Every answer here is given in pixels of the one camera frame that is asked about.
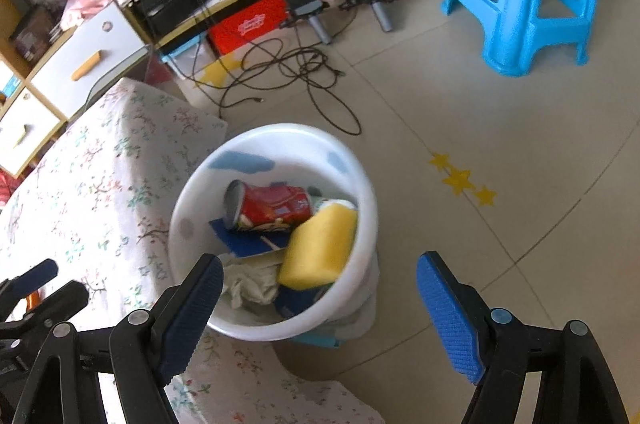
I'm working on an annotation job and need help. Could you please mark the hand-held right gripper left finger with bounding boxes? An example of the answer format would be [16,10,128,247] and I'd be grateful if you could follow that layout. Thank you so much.
[12,254,225,424]

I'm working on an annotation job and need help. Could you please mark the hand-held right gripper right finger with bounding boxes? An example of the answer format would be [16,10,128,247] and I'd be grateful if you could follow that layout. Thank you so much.
[416,251,631,424]

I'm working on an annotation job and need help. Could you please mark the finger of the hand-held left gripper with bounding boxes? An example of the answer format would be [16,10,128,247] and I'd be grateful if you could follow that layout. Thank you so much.
[0,259,59,300]
[0,280,89,340]

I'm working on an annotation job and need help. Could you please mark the white tissue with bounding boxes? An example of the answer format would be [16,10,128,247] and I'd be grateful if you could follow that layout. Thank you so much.
[219,254,286,312]

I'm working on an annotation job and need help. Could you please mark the blue drink carton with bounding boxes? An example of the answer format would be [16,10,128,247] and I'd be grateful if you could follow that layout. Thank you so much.
[209,216,336,320]

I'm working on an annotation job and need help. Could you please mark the red can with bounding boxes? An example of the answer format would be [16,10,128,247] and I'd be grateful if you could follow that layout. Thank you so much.
[222,180,315,233]

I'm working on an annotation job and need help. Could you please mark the yellow sponge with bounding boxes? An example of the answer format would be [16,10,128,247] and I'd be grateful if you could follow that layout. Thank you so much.
[277,205,359,291]

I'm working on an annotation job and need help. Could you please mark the white plastic bin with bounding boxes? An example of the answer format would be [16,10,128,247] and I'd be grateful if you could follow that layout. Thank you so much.
[169,123,379,343]

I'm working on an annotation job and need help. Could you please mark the yellow star floor stickers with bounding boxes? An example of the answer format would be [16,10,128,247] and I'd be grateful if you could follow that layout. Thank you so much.
[429,152,497,208]

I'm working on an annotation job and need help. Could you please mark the white drawer cabinet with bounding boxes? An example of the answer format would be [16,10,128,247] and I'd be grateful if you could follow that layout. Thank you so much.
[0,0,493,179]

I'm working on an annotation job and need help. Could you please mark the red cardboard box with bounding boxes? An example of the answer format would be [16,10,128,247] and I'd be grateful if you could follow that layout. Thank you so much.
[206,0,287,56]

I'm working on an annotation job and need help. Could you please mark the black cable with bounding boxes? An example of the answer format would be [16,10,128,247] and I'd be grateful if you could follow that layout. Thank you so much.
[219,38,363,137]
[189,31,263,106]

